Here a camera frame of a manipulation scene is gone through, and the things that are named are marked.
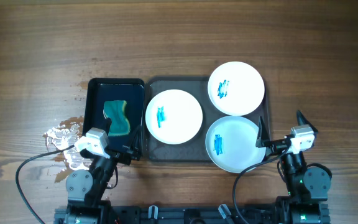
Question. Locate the white plate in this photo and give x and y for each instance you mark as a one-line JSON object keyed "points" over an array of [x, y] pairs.
{"points": [[230, 144], [173, 116], [236, 88]]}

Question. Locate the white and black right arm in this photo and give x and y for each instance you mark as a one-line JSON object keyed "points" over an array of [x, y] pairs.
{"points": [[307, 184]]}

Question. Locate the green and yellow sponge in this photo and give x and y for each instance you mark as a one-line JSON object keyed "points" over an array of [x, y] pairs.
{"points": [[116, 110]]}

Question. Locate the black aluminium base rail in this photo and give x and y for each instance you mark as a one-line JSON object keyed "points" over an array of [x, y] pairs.
{"points": [[262, 213]]}

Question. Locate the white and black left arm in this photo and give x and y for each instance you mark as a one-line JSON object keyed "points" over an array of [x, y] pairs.
{"points": [[86, 187]]}

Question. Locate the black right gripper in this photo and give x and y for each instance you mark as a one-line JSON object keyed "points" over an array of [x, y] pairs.
{"points": [[263, 140]]}

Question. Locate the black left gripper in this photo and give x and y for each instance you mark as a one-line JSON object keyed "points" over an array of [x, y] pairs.
{"points": [[132, 151]]}

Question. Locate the small black water tray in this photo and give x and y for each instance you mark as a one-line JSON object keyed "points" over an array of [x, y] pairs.
{"points": [[100, 90]]}

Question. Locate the large brown serving tray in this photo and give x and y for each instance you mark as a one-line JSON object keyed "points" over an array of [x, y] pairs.
{"points": [[194, 150]]}

